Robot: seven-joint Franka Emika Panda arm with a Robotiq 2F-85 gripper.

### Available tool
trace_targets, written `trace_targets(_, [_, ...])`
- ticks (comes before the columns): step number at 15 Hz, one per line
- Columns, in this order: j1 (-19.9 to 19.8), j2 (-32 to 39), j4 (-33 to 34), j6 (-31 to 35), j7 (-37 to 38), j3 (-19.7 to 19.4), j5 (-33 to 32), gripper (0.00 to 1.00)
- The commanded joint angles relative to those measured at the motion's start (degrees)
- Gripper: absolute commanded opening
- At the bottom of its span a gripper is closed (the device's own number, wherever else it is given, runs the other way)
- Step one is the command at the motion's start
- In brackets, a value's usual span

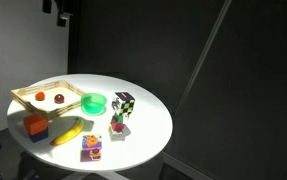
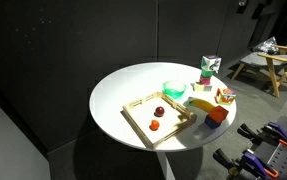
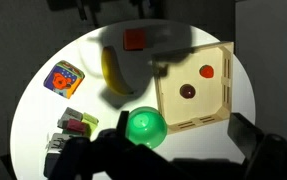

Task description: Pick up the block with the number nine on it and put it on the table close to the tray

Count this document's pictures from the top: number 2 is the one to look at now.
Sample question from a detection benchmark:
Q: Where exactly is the colourful number nine block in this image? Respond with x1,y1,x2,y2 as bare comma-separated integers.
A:
215,88,236,105

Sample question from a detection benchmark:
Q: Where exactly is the wooden tray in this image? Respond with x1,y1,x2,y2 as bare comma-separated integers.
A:
122,92,197,150

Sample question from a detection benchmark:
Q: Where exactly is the pale yellow bottom block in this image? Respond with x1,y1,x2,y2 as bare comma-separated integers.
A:
193,82,212,92

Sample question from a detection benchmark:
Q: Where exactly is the magenta stacked block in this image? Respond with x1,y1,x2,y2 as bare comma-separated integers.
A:
200,76,211,85

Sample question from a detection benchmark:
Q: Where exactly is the green stacked block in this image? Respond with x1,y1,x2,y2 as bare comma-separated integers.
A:
201,69,213,78

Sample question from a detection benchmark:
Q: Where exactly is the white checkered top block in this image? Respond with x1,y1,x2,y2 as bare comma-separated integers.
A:
201,55,221,72

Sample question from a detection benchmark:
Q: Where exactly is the blue block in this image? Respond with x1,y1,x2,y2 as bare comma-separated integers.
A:
205,115,220,129

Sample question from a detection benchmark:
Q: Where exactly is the orange block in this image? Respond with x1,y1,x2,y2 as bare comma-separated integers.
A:
209,106,229,123

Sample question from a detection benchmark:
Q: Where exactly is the dark red ball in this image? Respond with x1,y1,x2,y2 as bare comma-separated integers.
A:
155,106,165,117

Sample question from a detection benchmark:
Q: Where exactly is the green translucent bowl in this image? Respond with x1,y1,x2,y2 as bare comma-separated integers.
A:
163,80,186,99

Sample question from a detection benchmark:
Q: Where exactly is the orange red toy fruit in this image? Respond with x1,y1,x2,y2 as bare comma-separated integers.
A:
150,120,160,131

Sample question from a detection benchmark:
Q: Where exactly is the yellow toy banana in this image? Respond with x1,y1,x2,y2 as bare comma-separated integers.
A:
189,99,214,112

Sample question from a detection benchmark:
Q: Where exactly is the white round table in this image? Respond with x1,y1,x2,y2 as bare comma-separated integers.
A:
89,62,236,180

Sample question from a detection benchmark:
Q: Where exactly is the purple orange clamp lower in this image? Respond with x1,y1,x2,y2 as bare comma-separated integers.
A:
213,149,279,180

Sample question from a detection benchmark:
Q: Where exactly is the purple orange clamp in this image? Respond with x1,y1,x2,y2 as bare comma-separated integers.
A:
237,122,287,146
213,149,279,180

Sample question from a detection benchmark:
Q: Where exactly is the purple orange clamp upper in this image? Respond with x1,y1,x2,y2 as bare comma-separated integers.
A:
237,122,287,146

